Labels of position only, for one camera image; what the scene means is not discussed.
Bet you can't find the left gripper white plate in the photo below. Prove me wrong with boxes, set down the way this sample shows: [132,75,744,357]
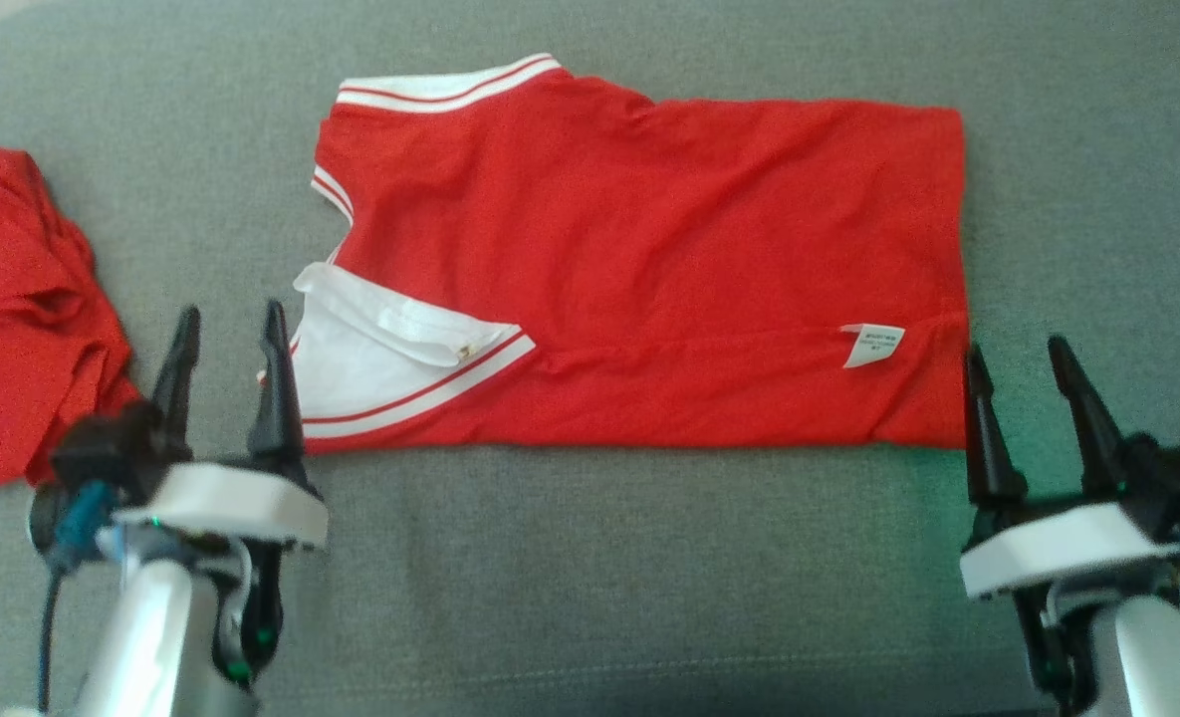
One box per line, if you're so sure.
[112,298,331,690]

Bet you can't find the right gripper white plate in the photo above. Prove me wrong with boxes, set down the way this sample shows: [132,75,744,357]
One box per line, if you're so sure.
[959,335,1180,714]

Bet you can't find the left cable teal connector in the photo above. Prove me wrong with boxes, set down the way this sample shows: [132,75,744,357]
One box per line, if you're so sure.
[36,478,115,714]

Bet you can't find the red polo shirt white trim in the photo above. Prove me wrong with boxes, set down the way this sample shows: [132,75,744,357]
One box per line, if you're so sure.
[291,52,972,456]

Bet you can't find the grey fabric sofa seat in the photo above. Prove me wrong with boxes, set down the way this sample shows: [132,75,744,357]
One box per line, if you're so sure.
[0,0,1180,717]

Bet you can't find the red mesh shorts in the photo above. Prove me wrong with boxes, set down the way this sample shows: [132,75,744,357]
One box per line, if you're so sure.
[0,142,142,492]

